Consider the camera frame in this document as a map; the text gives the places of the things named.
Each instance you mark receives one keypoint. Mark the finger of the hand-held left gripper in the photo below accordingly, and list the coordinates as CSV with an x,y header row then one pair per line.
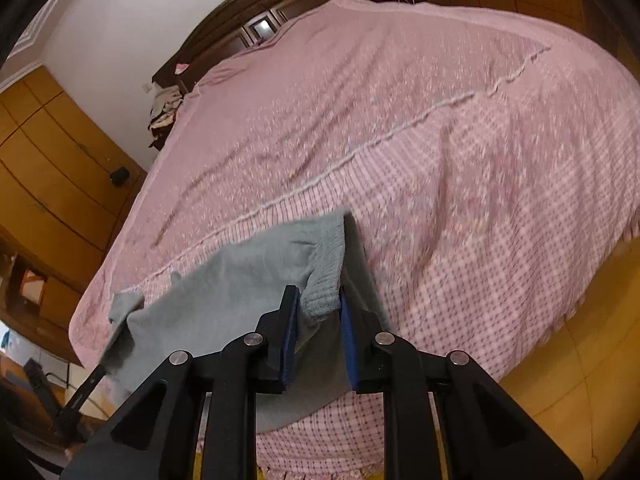
x,y
86,391

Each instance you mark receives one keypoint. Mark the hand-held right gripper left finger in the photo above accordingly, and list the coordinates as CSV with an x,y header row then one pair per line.
x,y
290,345

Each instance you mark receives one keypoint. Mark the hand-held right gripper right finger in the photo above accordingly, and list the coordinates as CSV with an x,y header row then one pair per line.
x,y
350,355

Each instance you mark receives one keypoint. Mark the grey pants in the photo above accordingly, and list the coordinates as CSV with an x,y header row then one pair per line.
x,y
225,300

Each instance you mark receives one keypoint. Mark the pink checked bedspread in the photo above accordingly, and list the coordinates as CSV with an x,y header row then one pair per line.
x,y
400,160

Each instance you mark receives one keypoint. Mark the small black device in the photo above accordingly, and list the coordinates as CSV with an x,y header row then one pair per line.
x,y
119,176

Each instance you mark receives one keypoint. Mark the wooden wardrobe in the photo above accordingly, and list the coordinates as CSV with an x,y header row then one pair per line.
x,y
55,170

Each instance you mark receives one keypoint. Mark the pile of clothes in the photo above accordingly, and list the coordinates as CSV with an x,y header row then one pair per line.
x,y
164,110

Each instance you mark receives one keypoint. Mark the pink cloth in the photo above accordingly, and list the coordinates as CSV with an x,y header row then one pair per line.
x,y
181,67

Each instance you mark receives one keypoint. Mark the dark wooden headboard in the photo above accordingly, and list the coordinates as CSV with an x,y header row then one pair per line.
x,y
225,25

